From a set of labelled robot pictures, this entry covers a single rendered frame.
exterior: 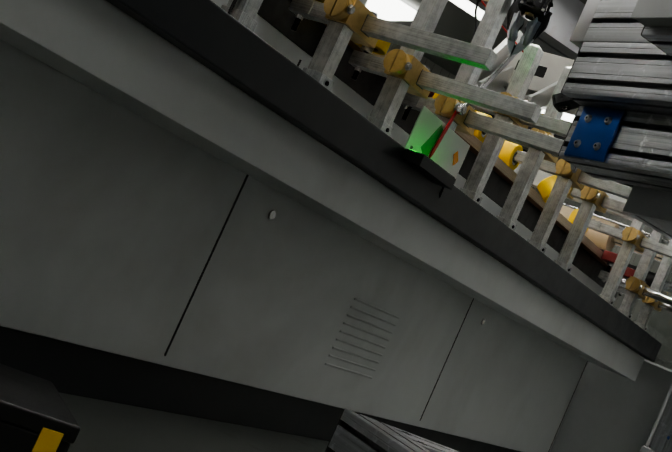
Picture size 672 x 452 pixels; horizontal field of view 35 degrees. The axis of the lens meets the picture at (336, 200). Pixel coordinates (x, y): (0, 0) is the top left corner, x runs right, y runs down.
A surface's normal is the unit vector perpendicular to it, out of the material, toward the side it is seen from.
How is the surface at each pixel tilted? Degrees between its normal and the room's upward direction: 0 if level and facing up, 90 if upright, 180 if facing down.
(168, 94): 90
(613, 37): 90
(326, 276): 90
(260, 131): 90
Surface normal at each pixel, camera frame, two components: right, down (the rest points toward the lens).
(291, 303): 0.78, 0.31
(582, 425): -0.47, -0.28
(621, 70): -0.78, -0.39
